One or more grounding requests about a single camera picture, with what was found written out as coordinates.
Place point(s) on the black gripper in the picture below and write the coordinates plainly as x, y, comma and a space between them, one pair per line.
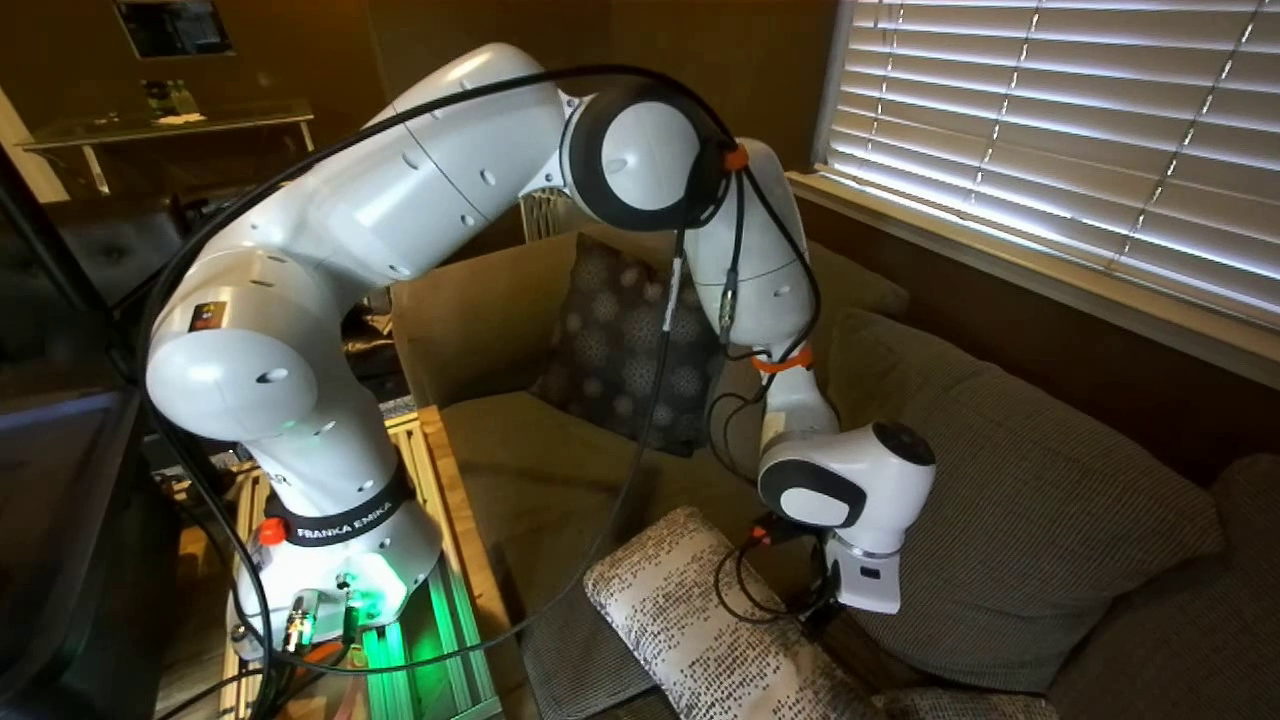
864, 637

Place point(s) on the white grey patterned pillow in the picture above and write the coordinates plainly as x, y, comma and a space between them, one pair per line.
695, 627
960, 705

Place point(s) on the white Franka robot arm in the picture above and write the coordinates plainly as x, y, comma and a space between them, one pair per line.
400, 202

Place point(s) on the dark floral throw pillow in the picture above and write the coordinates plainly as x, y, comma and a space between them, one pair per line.
614, 346

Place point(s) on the large grey back cushion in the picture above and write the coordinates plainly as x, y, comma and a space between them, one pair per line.
1052, 523

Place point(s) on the grey fabric sofa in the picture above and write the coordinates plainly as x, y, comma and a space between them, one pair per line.
535, 466

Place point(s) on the white window sill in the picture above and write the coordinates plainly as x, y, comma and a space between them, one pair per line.
1015, 274

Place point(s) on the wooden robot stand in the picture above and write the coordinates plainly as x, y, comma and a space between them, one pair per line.
460, 534

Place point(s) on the white slatted hamper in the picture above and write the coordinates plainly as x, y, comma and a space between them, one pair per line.
542, 214

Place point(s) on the white window blind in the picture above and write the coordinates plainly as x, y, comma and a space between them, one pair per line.
1066, 120

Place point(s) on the dark monitor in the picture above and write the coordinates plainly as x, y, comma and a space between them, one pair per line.
65, 562

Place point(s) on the small items on shelf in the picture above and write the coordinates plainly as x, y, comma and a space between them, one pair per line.
174, 105

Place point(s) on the wall shelf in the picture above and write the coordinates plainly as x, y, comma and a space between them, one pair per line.
202, 126

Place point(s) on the dark framed wall picture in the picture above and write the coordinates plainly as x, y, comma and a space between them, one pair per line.
168, 24

